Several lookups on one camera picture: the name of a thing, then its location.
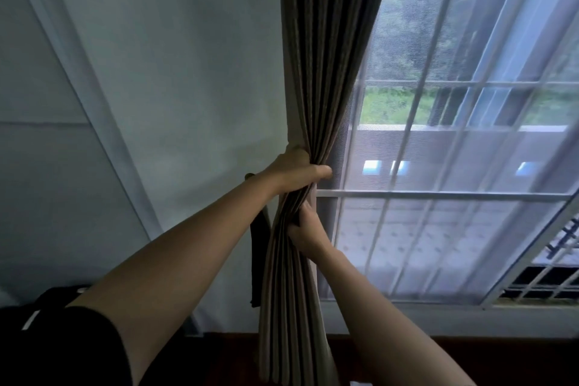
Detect person's left hand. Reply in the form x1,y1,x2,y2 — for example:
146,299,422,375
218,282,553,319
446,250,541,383
264,145,334,197

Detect person's right hand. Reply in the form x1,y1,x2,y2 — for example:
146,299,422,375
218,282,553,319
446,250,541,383
287,201,334,261

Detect brown curtain tieback strap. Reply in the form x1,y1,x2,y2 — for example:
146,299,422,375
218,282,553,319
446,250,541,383
244,172,273,309

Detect brown curtain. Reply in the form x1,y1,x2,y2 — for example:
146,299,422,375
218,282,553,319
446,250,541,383
258,0,399,386

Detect person's right forearm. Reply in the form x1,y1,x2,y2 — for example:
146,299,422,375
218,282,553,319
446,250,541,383
314,247,476,386

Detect person's left forearm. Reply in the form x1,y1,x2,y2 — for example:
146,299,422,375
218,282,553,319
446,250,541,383
66,171,279,384

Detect person's black sleeve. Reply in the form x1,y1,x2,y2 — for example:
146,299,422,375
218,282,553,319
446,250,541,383
0,304,134,386

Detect green trees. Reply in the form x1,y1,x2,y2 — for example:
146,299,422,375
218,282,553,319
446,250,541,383
361,0,579,127

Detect row of balcony slats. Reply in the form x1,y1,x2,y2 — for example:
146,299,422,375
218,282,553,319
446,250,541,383
429,0,579,127

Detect black window frame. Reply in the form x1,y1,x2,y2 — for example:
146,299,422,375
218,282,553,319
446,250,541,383
314,82,579,309

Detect white wall trim strip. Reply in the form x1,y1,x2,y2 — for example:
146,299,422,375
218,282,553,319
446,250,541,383
4,0,202,337

